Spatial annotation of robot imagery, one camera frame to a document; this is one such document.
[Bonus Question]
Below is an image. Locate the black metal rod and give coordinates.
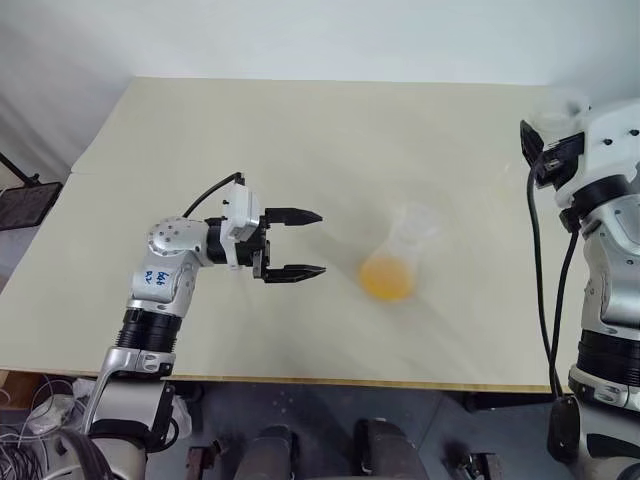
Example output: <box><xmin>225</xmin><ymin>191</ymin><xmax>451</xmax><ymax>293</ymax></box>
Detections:
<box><xmin>0</xmin><ymin>151</ymin><xmax>41</xmax><ymax>187</ymax></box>

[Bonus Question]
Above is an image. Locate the black cable bundle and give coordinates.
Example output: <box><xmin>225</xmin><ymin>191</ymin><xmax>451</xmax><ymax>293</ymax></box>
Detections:
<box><xmin>0</xmin><ymin>428</ymin><xmax>107</xmax><ymax>480</ymax></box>

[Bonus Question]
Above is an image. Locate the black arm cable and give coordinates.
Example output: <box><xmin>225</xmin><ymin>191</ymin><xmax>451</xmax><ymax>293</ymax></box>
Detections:
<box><xmin>180</xmin><ymin>172</ymin><xmax>247</xmax><ymax>219</ymax></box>
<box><xmin>525</xmin><ymin>149</ymin><xmax>584</xmax><ymax>401</ymax></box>

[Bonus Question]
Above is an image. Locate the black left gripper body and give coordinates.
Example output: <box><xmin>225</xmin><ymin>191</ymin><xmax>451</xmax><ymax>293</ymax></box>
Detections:
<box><xmin>232</xmin><ymin>213</ymin><xmax>275</xmax><ymax>282</ymax></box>

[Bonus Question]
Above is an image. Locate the small clear conical flask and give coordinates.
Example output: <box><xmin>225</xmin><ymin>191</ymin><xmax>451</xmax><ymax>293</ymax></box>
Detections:
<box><xmin>357</xmin><ymin>201</ymin><xmax>444</xmax><ymax>305</ymax></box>

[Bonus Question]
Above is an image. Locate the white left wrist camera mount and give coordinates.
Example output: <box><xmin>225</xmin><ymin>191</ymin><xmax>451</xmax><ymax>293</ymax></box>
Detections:
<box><xmin>218</xmin><ymin>183</ymin><xmax>265</xmax><ymax>272</ymax></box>

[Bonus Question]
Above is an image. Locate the white cable bundle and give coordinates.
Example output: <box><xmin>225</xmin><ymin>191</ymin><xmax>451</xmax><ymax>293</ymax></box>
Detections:
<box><xmin>0</xmin><ymin>372</ymin><xmax>76</xmax><ymax>451</ymax></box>

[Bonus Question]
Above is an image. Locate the wide dark rounded shape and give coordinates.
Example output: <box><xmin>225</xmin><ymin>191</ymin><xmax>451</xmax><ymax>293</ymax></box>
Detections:
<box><xmin>353</xmin><ymin>418</ymin><xmax>436</xmax><ymax>480</ymax></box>

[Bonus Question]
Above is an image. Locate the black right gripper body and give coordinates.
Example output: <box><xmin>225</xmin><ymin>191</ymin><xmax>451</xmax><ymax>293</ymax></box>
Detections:
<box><xmin>531</xmin><ymin>131</ymin><xmax>587</xmax><ymax>190</ymax></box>

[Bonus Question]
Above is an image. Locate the brown metal clamp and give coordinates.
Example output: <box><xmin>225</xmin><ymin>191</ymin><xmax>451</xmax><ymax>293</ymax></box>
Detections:
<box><xmin>185</xmin><ymin>438</ymin><xmax>236</xmax><ymax>480</ymax></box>
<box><xmin>452</xmin><ymin>447</ymin><xmax>501</xmax><ymax>480</ymax></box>

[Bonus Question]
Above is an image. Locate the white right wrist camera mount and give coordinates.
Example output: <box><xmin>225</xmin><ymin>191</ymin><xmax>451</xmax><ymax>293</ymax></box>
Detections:
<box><xmin>552</xmin><ymin>97</ymin><xmax>640</xmax><ymax>209</ymax></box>

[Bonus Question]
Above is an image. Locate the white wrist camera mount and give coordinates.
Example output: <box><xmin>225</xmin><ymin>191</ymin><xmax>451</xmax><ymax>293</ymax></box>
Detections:
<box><xmin>218</xmin><ymin>183</ymin><xmax>265</xmax><ymax>272</ymax></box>
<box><xmin>552</xmin><ymin>97</ymin><xmax>640</xmax><ymax>209</ymax></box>

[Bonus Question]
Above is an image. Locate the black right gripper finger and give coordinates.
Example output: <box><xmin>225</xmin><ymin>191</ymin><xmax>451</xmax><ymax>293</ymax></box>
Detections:
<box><xmin>519</xmin><ymin>118</ymin><xmax>547</xmax><ymax>169</ymax></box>

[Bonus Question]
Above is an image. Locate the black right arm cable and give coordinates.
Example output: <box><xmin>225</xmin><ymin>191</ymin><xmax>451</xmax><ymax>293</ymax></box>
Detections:
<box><xmin>525</xmin><ymin>149</ymin><xmax>584</xmax><ymax>401</ymax></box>

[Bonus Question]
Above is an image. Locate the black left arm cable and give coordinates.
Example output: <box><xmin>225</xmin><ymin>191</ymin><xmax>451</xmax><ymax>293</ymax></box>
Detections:
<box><xmin>180</xmin><ymin>172</ymin><xmax>247</xmax><ymax>219</ymax></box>

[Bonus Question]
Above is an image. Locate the black mesh panel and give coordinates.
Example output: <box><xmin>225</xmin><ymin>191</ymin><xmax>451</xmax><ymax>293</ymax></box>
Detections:
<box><xmin>0</xmin><ymin>180</ymin><xmax>64</xmax><ymax>232</ymax></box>

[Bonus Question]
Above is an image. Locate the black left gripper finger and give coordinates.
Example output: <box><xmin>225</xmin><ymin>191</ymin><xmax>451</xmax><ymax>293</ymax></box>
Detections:
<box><xmin>259</xmin><ymin>263</ymin><xmax>329</xmax><ymax>287</ymax></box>
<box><xmin>263</xmin><ymin>205</ymin><xmax>324</xmax><ymax>230</ymax></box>

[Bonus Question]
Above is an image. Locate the narrow dark rounded shape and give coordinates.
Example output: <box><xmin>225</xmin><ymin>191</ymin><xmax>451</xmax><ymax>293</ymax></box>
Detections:
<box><xmin>248</xmin><ymin>424</ymin><xmax>296</xmax><ymax>480</ymax></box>

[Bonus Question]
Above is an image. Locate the black cable adapter box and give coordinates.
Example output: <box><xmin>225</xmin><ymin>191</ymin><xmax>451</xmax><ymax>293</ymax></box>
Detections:
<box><xmin>547</xmin><ymin>396</ymin><xmax>582</xmax><ymax>464</ymax></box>

